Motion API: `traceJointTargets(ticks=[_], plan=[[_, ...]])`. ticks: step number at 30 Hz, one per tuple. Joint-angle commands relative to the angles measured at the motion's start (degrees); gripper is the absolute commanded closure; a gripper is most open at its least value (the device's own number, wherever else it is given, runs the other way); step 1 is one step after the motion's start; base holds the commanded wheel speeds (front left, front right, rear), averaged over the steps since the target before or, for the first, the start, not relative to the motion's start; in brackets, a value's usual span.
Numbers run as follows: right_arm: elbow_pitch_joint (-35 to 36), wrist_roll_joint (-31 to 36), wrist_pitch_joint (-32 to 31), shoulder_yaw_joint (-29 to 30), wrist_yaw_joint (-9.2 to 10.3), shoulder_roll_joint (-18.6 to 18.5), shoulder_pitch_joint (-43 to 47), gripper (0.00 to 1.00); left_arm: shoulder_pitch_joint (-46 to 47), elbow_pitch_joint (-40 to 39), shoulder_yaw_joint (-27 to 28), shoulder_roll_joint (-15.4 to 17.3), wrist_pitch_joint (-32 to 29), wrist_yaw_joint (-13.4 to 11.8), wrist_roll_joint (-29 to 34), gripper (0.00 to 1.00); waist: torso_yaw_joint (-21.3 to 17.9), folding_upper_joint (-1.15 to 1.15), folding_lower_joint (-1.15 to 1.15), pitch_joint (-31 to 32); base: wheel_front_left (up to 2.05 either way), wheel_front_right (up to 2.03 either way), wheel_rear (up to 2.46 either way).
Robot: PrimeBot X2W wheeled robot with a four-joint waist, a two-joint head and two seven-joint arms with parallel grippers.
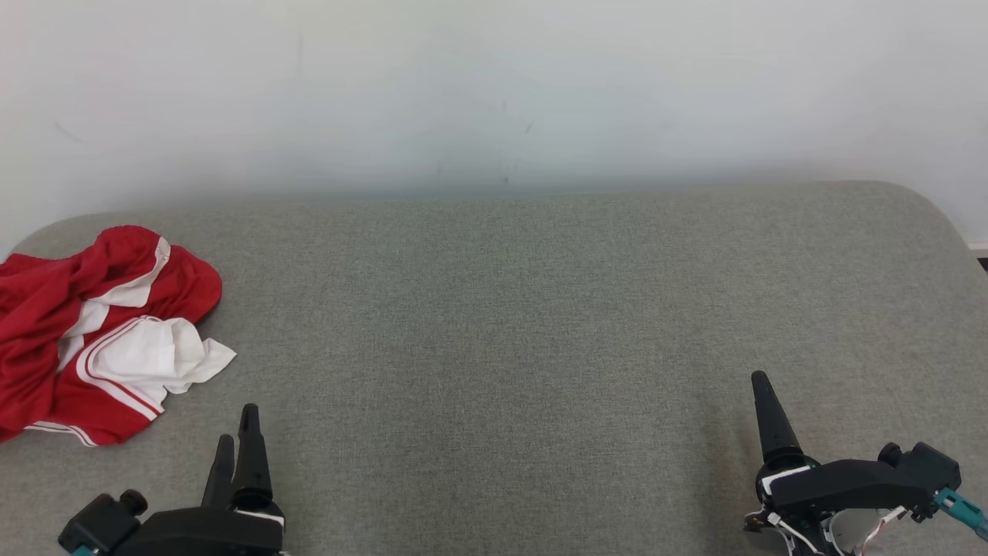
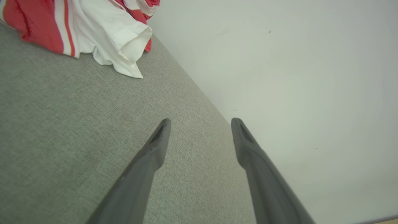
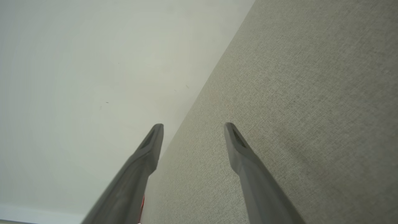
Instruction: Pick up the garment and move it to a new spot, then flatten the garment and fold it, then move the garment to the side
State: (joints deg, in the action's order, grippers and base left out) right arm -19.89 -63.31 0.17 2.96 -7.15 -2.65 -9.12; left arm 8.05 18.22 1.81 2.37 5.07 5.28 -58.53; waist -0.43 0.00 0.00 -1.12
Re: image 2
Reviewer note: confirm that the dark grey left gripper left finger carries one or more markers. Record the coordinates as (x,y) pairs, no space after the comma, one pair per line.
(140,180)

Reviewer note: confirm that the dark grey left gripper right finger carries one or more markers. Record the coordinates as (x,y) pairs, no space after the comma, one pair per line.
(267,186)

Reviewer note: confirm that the red jersey with white sleeves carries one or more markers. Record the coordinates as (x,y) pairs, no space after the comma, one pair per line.
(102,34)

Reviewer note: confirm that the grey fabric sofa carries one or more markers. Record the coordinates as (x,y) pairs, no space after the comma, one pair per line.
(62,124)

